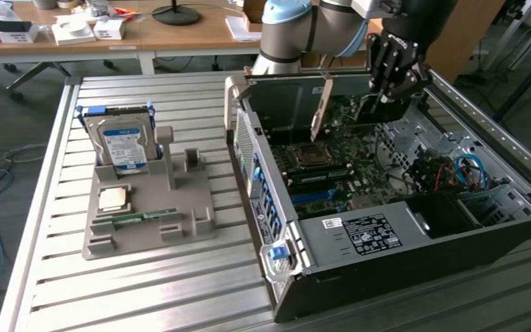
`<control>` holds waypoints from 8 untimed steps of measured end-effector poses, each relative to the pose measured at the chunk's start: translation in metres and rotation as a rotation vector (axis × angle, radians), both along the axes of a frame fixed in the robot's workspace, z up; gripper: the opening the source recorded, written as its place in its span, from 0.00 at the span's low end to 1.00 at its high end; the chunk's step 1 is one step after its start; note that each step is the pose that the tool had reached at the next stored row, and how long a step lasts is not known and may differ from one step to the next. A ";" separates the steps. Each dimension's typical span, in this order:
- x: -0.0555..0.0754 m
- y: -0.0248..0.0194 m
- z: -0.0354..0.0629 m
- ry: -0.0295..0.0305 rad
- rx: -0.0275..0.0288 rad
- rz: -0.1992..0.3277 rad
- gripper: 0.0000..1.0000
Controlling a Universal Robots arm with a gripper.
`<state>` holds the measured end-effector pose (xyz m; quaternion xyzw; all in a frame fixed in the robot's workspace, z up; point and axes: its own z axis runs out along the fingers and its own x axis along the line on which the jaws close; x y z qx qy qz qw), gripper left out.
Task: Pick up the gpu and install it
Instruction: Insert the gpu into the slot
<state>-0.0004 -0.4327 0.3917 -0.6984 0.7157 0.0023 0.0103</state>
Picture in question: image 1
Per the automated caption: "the hard disk in blue caddy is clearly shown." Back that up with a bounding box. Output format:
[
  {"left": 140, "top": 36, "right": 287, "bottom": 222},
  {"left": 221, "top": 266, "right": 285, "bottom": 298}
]
[{"left": 75, "top": 102, "right": 163, "bottom": 176}]

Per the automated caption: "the black graphics card metal bracket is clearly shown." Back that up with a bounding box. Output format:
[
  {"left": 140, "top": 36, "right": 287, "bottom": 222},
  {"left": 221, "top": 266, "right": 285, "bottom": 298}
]
[{"left": 310, "top": 71, "right": 410, "bottom": 142}]

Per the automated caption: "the green motherboard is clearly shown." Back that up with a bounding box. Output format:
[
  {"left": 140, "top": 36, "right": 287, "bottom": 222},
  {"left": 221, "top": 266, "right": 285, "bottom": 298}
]
[{"left": 267, "top": 129, "right": 414, "bottom": 221}]

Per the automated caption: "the green RAM stick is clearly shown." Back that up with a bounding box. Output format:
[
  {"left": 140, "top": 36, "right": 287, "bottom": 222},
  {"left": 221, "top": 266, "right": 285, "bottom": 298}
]
[{"left": 111, "top": 211, "right": 175, "bottom": 228}]

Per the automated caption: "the white paper stack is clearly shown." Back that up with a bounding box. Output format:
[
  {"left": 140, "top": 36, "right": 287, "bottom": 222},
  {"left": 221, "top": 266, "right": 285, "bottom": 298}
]
[{"left": 226, "top": 15, "right": 263, "bottom": 42}]

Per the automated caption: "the black installed RAM stick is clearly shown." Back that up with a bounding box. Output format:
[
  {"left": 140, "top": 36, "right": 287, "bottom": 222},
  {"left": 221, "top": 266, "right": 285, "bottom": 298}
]
[{"left": 286, "top": 165, "right": 355, "bottom": 184}]

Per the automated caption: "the black open PC case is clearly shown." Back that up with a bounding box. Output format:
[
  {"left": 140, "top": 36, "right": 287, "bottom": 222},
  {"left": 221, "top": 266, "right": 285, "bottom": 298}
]
[{"left": 223, "top": 64, "right": 531, "bottom": 324}]

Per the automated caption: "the grey plastic parts rack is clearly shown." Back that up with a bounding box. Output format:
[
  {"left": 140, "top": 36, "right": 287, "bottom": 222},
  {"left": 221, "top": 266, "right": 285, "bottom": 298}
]
[{"left": 82, "top": 126, "right": 219, "bottom": 262}]

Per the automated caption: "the black round lamp base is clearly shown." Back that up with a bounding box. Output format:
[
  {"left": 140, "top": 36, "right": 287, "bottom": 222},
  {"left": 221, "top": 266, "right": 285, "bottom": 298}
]
[{"left": 151, "top": 0, "right": 202, "bottom": 26}]

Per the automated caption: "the white box with tape roll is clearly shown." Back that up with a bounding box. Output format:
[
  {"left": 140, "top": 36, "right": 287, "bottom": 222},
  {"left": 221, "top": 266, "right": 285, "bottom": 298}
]
[{"left": 52, "top": 19, "right": 98, "bottom": 46}]

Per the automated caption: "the blue wire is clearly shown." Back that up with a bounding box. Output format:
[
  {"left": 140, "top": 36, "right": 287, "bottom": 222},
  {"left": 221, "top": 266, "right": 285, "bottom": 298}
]
[{"left": 454, "top": 154, "right": 493, "bottom": 193}]

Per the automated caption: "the silver CPU chip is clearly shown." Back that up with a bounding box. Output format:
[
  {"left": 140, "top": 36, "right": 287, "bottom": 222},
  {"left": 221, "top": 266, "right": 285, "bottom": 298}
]
[{"left": 98, "top": 188, "right": 128, "bottom": 212}]

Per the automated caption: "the wooden desk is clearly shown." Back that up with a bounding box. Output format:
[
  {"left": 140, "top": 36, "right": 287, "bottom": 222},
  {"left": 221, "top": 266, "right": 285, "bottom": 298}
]
[{"left": 0, "top": 0, "right": 394, "bottom": 101}]

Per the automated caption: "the metal disk bay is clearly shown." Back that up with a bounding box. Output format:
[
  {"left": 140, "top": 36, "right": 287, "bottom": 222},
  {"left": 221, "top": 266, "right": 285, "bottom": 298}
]
[{"left": 454, "top": 185, "right": 531, "bottom": 225}]

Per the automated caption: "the brown cardboard box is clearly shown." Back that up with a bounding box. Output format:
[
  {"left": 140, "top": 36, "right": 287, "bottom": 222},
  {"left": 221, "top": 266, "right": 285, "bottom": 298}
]
[{"left": 243, "top": 0, "right": 267, "bottom": 33}]

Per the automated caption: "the CPU socket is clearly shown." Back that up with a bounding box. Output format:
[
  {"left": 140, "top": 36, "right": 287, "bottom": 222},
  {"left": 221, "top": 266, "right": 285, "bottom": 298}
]
[{"left": 289, "top": 142, "right": 337, "bottom": 170}]

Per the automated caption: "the white box with black lid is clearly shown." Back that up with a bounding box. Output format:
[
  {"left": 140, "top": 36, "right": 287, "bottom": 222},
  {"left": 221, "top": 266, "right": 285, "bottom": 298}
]
[{"left": 0, "top": 20, "right": 40, "bottom": 44}]

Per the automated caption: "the small white box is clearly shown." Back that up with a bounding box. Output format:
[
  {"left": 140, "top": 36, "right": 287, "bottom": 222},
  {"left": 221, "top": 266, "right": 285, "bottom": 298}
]
[{"left": 94, "top": 19, "right": 127, "bottom": 41}]

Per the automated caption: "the black and red wire bundle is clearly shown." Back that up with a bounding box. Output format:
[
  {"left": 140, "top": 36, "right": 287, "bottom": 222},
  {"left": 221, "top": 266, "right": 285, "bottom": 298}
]
[{"left": 407, "top": 155, "right": 461, "bottom": 193}]

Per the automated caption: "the blue case latch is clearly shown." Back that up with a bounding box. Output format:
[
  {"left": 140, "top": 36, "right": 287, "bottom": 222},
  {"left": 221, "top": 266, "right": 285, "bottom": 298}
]
[{"left": 267, "top": 243, "right": 293, "bottom": 260}]

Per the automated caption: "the white floor cable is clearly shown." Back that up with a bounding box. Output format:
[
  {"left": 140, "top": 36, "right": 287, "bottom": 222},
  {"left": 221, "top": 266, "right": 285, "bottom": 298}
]
[{"left": 0, "top": 143, "right": 48, "bottom": 163}]

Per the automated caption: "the perforated metal drive cage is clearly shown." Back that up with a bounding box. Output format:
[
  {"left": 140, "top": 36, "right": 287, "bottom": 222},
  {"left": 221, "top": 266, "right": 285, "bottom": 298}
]
[{"left": 375, "top": 117, "right": 446, "bottom": 163}]

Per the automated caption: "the orange packet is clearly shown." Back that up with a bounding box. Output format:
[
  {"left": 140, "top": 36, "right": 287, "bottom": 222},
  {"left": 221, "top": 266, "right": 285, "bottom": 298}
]
[{"left": 115, "top": 6, "right": 138, "bottom": 22}]

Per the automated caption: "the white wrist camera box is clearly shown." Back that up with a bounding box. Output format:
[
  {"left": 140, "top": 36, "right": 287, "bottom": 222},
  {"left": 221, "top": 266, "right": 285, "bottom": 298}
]
[{"left": 351, "top": 0, "right": 405, "bottom": 18}]

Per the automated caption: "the wooden cabinet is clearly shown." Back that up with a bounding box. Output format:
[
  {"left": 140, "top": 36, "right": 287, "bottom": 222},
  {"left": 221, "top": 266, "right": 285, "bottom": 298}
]
[{"left": 425, "top": 0, "right": 506, "bottom": 84}]

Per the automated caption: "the blue expansion slot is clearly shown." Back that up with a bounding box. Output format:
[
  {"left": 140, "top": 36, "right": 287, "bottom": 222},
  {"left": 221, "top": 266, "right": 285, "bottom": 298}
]
[{"left": 291, "top": 192, "right": 337, "bottom": 205}]

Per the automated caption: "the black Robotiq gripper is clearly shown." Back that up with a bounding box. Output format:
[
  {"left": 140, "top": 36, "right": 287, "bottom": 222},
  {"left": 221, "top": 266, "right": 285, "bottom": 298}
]
[{"left": 365, "top": 0, "right": 460, "bottom": 103}]

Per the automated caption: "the grey power supply unit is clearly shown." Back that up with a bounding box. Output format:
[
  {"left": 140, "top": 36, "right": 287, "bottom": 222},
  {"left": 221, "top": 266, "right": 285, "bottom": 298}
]
[{"left": 298, "top": 202, "right": 433, "bottom": 267}]

